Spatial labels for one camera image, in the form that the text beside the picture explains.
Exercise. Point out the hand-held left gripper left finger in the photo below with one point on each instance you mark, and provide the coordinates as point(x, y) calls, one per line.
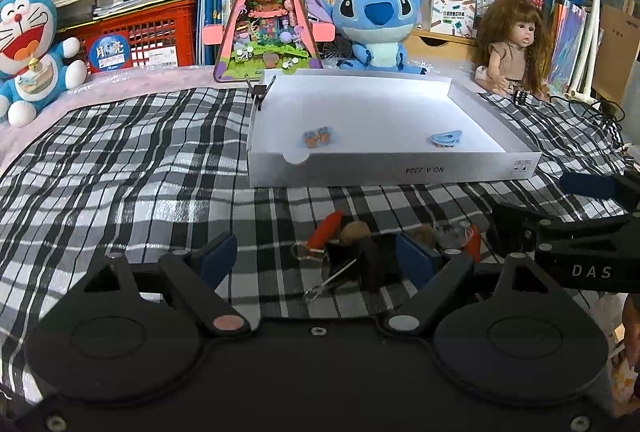
point(220, 257)

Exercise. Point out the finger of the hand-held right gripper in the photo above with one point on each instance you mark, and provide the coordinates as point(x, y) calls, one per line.
point(587, 186)
point(515, 229)

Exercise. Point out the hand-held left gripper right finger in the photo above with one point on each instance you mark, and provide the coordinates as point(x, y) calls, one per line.
point(412, 257)

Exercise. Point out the brown round object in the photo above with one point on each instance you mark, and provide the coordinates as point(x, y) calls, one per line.
point(356, 231)
point(425, 233)

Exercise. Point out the small red piece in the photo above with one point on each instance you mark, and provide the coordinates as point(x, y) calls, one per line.
point(474, 244)

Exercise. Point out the clear plastic piece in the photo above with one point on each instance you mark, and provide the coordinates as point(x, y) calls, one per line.
point(452, 232)

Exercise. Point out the red clip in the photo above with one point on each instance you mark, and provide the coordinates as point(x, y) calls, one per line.
point(325, 227)

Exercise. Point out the white cardboard box tray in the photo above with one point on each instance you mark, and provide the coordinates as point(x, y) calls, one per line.
point(380, 112)

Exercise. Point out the black and white plaid blanket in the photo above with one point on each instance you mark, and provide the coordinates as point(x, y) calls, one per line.
point(125, 172)

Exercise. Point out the cardboard sheet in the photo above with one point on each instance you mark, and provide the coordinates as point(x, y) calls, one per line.
point(617, 47)

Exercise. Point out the colourful leaning books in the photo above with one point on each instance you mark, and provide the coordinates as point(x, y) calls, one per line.
point(567, 42)

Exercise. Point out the brown-haired doll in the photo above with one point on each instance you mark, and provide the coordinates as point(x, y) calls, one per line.
point(515, 37)

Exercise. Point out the small black binder clip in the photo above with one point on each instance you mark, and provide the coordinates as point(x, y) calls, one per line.
point(259, 91)

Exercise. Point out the white pipe rack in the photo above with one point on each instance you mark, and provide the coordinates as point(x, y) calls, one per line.
point(595, 12)

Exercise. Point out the wooden drawer box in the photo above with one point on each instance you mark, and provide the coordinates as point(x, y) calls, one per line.
point(440, 43)

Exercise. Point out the pink fluffy blanket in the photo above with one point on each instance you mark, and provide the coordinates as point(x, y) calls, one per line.
point(125, 80)

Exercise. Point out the white printed stationery box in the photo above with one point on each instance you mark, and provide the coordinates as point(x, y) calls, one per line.
point(450, 12)

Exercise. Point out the pink triangular diorama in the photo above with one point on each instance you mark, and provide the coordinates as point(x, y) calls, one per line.
point(267, 27)

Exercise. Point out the red plastic crate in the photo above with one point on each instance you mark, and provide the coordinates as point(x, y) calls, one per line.
point(150, 32)

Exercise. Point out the blue alien plush toy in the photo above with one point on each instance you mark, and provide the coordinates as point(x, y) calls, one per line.
point(375, 22)

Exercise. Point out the blue cat plush toy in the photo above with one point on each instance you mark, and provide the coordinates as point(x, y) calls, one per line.
point(30, 47)

